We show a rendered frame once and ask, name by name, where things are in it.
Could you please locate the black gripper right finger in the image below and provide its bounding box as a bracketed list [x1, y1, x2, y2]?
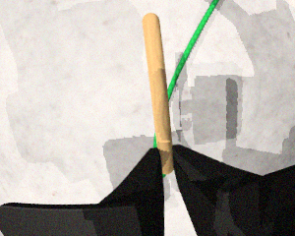
[172, 145, 295, 236]

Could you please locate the thin wooden stick with green string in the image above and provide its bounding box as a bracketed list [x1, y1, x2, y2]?
[143, 0, 219, 178]

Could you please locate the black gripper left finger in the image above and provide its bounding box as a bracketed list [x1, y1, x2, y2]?
[0, 147, 164, 236]

